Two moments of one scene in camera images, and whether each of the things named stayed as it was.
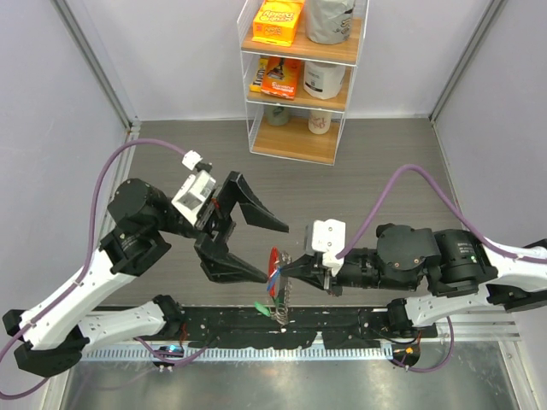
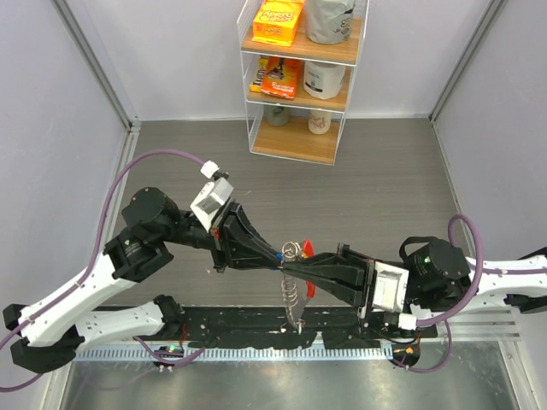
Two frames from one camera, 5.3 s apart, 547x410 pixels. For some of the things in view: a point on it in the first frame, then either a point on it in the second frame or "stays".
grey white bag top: (329, 21) stays
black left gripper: (215, 225) -> (249, 248)
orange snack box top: (277, 22) stays
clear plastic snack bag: (279, 287) -> (295, 295)
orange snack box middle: (280, 77) stays
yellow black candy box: (257, 84) stays
